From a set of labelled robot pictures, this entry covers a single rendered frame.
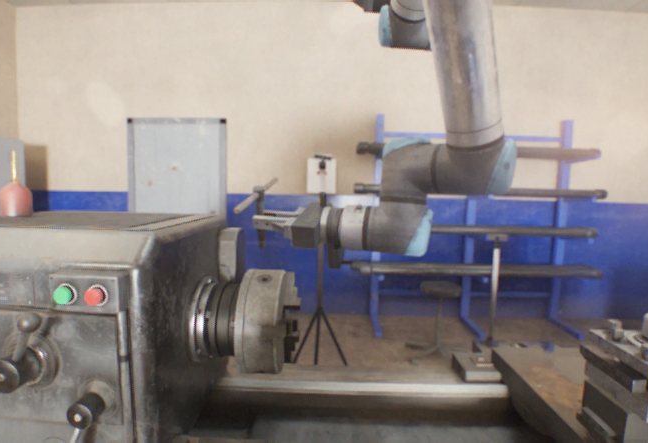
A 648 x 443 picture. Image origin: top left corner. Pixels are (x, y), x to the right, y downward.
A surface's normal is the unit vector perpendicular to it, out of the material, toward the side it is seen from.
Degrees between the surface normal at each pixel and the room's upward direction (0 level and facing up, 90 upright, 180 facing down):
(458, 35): 122
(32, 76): 90
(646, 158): 90
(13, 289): 90
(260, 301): 49
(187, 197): 90
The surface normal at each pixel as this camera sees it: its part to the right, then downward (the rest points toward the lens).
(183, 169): -0.03, 0.10
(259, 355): -0.03, 0.35
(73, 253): 0.00, -0.64
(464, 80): -0.34, 0.59
